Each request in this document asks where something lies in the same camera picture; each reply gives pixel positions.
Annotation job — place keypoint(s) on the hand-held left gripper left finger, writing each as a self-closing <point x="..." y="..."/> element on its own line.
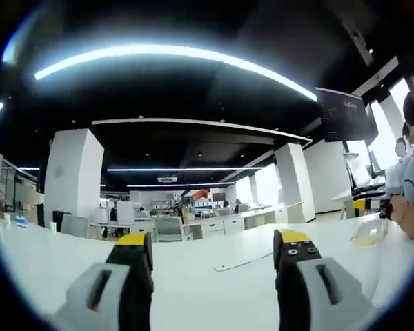
<point x="131" y="272"/>

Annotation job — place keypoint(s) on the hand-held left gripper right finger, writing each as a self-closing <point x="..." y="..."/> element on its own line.
<point x="296" y="276"/>

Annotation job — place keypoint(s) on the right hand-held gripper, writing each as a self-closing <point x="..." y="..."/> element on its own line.
<point x="386" y="208"/>

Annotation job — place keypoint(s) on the yellow chair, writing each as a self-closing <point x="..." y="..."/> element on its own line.
<point x="359" y="207"/>

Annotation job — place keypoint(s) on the white side table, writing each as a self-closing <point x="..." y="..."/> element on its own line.
<point x="359" y="194"/>

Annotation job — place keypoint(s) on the white flat strip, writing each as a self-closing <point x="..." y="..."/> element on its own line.
<point x="243" y="264"/>

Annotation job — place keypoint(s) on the grey office chair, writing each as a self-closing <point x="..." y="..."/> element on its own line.
<point x="169" y="227"/>

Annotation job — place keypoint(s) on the white chair back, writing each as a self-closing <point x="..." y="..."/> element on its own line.
<point x="125" y="213"/>

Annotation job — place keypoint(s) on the white desk with cabinets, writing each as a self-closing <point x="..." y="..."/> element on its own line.
<point x="241" y="220"/>

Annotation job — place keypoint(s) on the ceiling air vent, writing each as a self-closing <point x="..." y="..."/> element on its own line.
<point x="167" y="179"/>

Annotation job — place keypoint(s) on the hanging dark screen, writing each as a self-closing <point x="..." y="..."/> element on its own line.
<point x="348" y="113"/>

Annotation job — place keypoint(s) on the blue packet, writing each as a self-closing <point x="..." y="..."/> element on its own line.
<point x="21" y="221"/>

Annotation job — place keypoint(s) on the long ceiling light strip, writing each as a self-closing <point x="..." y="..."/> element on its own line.
<point x="179" y="52"/>

